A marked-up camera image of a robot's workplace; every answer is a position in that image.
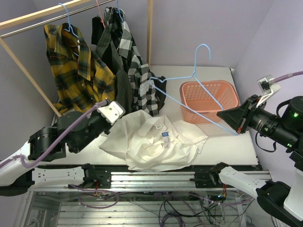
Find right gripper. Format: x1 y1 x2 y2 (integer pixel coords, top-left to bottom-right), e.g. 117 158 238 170
217 93 299 148

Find blue wire hanger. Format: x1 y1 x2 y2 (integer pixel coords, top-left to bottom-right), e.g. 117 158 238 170
148 44 239 135

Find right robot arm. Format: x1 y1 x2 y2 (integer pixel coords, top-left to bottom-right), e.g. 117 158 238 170
208 95 303 227

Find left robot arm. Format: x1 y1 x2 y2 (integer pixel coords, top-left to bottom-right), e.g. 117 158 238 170
0 111 112 197

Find yellow plaid shirt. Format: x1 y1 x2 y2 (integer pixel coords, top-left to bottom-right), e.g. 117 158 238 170
44 23 117 114

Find black white checkered shirt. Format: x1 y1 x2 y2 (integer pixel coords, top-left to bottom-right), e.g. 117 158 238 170
104 7 160 116

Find dark green striped shirt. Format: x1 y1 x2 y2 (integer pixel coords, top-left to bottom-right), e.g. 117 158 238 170
91 8 168 114

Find blue hanger yellow shirt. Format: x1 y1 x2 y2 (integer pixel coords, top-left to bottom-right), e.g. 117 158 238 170
58 3 79 48

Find pink hanger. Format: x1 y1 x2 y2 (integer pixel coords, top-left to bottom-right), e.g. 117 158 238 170
96 0 106 28

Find blue hanger checkered shirt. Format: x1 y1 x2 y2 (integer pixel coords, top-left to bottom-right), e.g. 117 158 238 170
116 0 125 25

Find pink plastic basket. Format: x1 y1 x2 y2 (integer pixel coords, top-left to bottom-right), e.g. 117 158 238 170
179 80 239 123

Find metal hanging rod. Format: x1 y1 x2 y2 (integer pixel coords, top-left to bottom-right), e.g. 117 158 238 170
0 0 113 39

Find wooden clothes rack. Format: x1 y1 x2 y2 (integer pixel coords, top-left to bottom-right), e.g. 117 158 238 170
0 0 148 119

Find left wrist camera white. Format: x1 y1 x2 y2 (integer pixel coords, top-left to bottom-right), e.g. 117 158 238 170
97 101 125 125

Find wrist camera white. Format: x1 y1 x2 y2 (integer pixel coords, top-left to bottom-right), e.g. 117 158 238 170
257 75 281 108
97 101 125 125

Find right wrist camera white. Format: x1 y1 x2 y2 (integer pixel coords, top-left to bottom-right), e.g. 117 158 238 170
257 75 281 108

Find aluminium rail base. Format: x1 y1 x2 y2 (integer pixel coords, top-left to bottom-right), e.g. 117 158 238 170
29 164 221 192

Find loose cables under table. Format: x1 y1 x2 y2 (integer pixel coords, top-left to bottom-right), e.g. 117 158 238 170
78 181 261 227

